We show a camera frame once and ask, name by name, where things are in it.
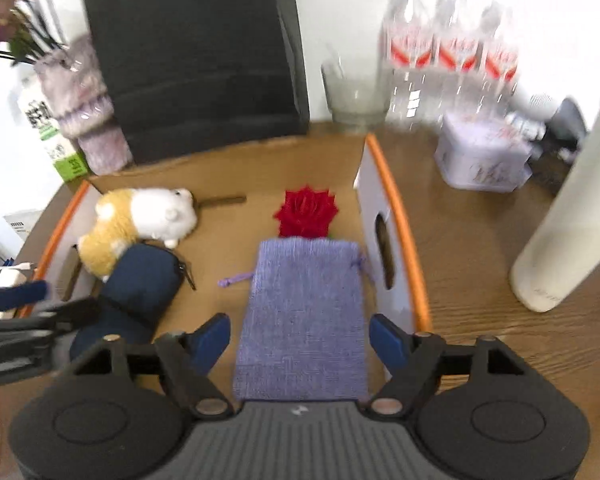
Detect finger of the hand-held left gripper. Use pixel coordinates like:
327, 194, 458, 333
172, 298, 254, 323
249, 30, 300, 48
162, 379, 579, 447
0, 280, 51, 318
0, 297, 102, 391

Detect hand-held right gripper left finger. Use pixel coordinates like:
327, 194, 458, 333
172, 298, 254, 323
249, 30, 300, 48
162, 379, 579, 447
67, 312, 236, 421

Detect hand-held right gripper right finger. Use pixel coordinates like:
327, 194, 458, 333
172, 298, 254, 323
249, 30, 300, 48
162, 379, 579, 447
365, 312, 528, 421

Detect navy zipper pouch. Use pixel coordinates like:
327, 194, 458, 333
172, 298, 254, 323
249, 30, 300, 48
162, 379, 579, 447
70, 242, 197, 361

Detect purple burlap pouch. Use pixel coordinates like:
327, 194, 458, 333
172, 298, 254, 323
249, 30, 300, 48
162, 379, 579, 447
217, 237, 371, 403

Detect red cardboard box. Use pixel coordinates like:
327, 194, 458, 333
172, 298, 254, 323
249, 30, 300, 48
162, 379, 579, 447
20, 132, 432, 401

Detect wooden desktop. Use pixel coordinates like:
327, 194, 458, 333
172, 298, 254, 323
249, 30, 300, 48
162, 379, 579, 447
0, 120, 600, 480

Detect yellow white plush hamster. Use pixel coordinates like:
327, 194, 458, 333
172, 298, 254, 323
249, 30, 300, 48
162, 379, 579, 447
77, 187, 198, 281

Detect green white milk carton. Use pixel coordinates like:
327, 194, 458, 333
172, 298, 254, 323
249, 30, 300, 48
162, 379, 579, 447
17, 77, 88, 183

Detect red fabric rose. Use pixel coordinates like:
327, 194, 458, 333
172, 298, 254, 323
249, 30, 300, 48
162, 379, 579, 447
272, 185, 341, 241

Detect purple glass vase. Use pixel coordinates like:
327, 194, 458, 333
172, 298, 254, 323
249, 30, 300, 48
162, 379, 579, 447
32, 35, 133, 176

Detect white thermos bottle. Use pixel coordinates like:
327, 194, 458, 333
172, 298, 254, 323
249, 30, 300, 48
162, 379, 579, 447
510, 57, 600, 313

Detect clear drinking glass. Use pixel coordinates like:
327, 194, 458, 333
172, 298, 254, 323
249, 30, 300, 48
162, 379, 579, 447
321, 57, 393, 128

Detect black paper bag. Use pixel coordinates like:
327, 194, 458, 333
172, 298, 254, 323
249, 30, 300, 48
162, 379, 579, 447
77, 0, 311, 166

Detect clear water bottle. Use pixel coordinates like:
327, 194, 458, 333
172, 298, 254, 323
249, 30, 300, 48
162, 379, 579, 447
475, 2, 521, 121
377, 0, 436, 126
430, 0, 481, 121

